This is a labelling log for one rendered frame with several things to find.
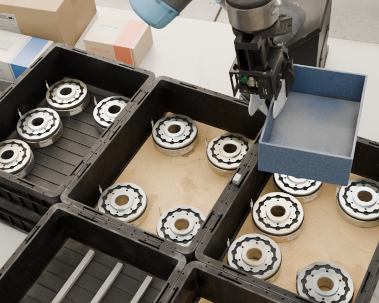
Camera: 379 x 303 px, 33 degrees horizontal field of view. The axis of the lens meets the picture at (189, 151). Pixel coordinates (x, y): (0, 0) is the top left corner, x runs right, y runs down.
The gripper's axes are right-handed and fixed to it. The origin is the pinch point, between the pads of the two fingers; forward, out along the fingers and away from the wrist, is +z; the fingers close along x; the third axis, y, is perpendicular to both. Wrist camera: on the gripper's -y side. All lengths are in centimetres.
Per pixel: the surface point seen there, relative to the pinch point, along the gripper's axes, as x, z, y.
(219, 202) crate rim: -10.0, 18.0, 8.7
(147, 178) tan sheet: -30.8, 25.5, -0.2
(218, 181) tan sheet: -15.7, 27.4, -3.5
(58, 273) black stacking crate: -39, 25, 27
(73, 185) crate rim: -38.9, 14.4, 12.7
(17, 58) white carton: -83, 23, -33
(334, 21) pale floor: -27, 110, -172
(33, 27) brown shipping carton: -86, 23, -46
